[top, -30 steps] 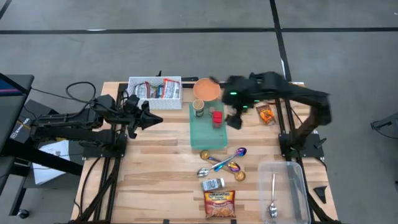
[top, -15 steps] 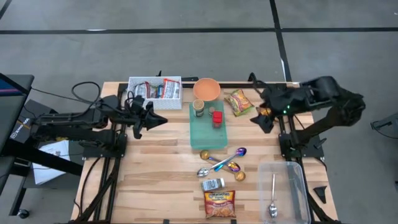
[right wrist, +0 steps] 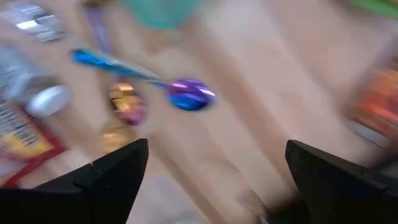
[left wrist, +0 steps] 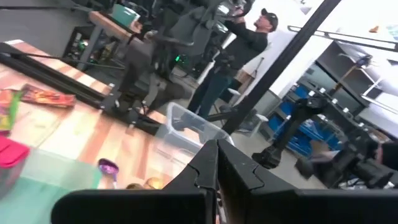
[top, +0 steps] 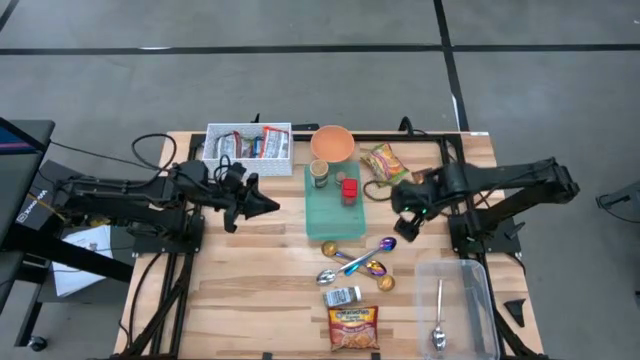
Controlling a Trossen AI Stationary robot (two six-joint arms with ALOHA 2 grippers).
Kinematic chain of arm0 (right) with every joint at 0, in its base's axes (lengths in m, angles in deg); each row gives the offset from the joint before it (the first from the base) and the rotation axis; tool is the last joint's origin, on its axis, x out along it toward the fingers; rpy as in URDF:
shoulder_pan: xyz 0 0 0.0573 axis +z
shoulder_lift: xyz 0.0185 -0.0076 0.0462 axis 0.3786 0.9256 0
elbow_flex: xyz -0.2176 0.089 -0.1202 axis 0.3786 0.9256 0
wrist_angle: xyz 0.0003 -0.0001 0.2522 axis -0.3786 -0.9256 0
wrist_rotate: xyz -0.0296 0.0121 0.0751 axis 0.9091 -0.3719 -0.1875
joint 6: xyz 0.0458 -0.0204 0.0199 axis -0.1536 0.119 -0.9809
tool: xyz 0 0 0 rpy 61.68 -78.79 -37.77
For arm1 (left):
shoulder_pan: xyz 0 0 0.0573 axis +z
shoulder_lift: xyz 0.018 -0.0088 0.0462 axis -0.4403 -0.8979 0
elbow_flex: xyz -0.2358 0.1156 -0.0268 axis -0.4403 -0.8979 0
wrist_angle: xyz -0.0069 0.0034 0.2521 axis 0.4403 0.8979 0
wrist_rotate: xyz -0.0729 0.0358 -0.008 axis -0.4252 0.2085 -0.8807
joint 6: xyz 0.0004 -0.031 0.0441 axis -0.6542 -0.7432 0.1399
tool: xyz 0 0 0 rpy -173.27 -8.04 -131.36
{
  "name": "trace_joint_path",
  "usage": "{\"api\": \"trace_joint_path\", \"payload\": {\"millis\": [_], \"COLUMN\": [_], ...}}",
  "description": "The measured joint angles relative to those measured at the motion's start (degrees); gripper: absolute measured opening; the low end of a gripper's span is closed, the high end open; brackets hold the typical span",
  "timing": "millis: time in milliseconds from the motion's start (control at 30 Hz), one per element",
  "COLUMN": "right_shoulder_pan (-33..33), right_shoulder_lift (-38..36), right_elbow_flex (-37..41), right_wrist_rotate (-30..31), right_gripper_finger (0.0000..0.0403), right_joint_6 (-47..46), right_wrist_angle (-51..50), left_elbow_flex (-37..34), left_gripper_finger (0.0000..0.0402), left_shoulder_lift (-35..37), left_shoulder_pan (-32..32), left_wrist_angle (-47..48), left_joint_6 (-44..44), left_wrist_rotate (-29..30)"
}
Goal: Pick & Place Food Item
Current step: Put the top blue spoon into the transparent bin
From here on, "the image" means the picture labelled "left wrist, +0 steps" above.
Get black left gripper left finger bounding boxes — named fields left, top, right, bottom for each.
left=51, top=139, right=218, bottom=224

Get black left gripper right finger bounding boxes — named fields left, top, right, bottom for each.
left=217, top=139, right=398, bottom=224

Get green yellow noodle packet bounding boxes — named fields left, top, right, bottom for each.
left=0, top=89, right=22, bottom=132

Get purple iridescent metal spoon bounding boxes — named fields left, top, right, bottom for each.
left=98, top=157, right=121, bottom=189

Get blue storage bins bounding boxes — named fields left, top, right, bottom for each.
left=269, top=83, right=341, bottom=158

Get teal translucent plastic tray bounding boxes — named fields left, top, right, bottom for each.
left=0, top=148, right=103, bottom=224

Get clear plastic container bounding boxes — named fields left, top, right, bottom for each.
left=154, top=101, right=234, bottom=158

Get dark orange snack packet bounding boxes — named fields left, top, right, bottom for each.
left=19, top=83, right=78, bottom=109

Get black slanted gantry pole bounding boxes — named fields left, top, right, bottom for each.
left=206, top=0, right=342, bottom=135

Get standing person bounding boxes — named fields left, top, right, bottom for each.
left=187, top=7, right=280, bottom=119

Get grey office chair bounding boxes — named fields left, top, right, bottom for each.
left=152, top=6, right=220, bottom=63

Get wooden desk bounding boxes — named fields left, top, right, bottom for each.
left=76, top=11, right=144, bottom=72

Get teal storage box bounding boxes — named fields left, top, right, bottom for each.
left=111, top=2, right=141, bottom=28

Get black aluminium table frame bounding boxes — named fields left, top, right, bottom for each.
left=0, top=42, right=162, bottom=136

